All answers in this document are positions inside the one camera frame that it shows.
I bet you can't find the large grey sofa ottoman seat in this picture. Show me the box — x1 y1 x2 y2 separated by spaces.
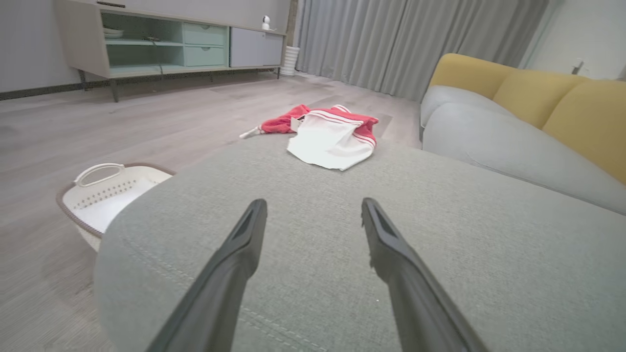
93 132 626 352

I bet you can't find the white ribbed plant pot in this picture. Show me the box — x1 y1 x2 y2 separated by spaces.
280 45 300 78

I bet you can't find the white laundry basket brown rim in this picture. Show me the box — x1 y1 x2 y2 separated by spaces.
55 162 177 253

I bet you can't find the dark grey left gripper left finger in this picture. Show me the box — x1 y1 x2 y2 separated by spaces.
146 198 268 352

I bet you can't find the yellow sofa backrest cushion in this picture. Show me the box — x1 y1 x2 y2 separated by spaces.
542 80 626 185
493 69 590 130

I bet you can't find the grey pleated curtain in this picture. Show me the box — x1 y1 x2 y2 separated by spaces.
295 0 551 102

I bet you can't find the beige and green tv cabinet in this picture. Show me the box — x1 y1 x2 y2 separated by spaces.
53 0 292 103

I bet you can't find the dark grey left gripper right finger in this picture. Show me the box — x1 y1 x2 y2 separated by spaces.
360 198 491 352

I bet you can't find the red t-shirt with white sleeves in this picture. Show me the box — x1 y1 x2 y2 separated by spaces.
239 104 380 172

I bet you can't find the grey sofa seat cushion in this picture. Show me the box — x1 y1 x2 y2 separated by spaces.
422 102 626 216
420 85 516 129

